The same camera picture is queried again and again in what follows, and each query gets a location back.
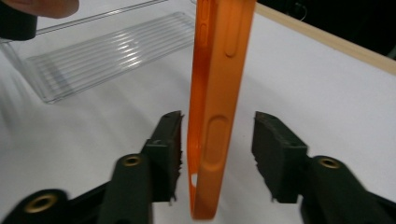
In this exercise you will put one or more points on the clear ribbed plastic holder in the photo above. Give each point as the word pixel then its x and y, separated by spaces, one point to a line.
pixel 102 59

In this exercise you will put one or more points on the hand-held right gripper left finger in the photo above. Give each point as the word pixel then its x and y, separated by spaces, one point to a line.
pixel 165 155

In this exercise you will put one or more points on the wooden table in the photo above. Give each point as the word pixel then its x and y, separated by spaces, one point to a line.
pixel 330 39

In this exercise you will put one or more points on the orange phone case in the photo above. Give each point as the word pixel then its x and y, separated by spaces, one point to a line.
pixel 218 102

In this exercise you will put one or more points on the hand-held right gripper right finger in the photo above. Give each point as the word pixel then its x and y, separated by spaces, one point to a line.
pixel 277 155

